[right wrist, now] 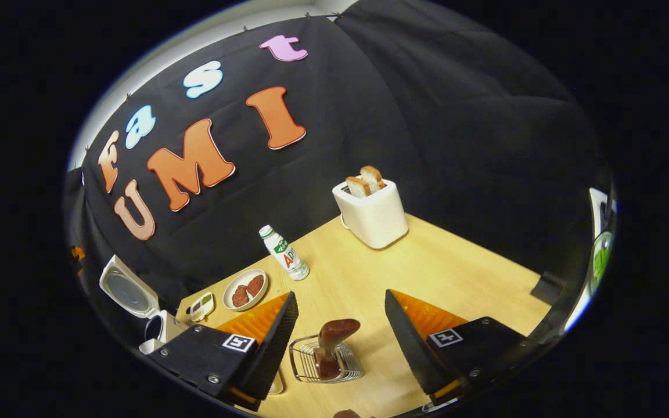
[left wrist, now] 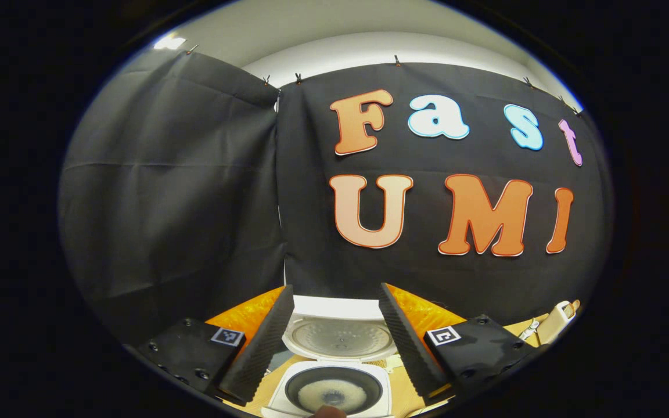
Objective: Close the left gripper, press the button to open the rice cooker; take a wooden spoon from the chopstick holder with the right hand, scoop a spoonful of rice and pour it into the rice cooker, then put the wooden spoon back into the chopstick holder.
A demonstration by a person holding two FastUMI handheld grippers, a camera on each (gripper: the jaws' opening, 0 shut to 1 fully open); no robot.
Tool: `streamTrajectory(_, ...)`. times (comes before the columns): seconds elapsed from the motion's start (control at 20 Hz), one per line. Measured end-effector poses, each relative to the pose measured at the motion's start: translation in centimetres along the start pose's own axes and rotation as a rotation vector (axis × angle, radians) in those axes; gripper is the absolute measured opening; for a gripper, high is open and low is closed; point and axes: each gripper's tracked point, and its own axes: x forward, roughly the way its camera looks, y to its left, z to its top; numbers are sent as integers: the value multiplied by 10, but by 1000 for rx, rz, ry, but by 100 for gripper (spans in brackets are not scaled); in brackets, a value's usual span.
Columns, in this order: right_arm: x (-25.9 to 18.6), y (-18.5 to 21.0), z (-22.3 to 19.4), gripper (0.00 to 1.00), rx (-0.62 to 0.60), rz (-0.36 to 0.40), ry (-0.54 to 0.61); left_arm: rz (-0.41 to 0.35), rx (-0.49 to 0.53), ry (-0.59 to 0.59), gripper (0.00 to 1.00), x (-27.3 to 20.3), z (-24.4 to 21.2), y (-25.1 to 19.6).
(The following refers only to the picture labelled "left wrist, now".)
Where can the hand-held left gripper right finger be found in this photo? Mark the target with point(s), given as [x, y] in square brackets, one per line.
[407, 342]

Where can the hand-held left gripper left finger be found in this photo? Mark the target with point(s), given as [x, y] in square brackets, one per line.
[265, 342]

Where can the white rice cooker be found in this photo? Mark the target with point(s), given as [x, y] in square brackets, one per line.
[340, 339]

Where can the white rice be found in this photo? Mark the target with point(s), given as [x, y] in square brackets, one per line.
[334, 396]

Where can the cream chopstick holder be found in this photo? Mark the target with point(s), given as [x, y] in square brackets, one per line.
[552, 322]

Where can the white squeeze tube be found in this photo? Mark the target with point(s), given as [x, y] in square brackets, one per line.
[529, 331]

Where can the black backdrop cloth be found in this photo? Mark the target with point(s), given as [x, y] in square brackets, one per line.
[195, 203]

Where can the row of backdrop clips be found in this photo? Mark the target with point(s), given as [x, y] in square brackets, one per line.
[396, 60]

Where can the ceiling light panel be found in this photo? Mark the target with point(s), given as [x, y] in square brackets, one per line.
[169, 42]

